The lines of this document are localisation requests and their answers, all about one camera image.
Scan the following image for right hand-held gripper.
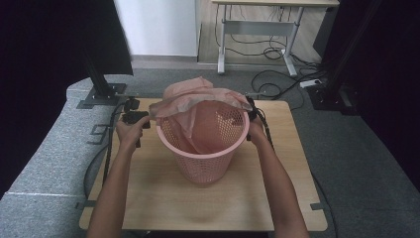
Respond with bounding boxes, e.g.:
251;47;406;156
245;95;263;122

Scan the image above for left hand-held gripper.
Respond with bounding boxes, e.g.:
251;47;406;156
121;97;152;130

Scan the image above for pink plastic bag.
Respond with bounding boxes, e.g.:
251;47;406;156
148;76;254;155

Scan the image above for pink plastic mesh basket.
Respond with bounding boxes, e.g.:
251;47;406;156
156;98;251;185

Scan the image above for person's left hand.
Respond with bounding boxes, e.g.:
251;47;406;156
115;115;152;152

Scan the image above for person's right hand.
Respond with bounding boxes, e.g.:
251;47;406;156
247;116;270;147

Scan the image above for dark tape floor marking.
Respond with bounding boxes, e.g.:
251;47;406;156
86;123;110;146

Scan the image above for black metal stand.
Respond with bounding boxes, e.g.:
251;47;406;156
76;49;128;110
306;0;385;113

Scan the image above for white power strip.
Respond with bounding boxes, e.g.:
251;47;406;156
299;78;322;89

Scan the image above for white desk with metal legs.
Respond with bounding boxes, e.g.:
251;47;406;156
211;0;341;77

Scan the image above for black curtain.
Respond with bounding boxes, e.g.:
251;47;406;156
0;0;135;199
313;0;420;196

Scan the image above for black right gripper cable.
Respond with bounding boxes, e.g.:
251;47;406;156
253;102;275;151

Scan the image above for black floor cables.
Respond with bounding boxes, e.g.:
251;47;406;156
214;4;329;112

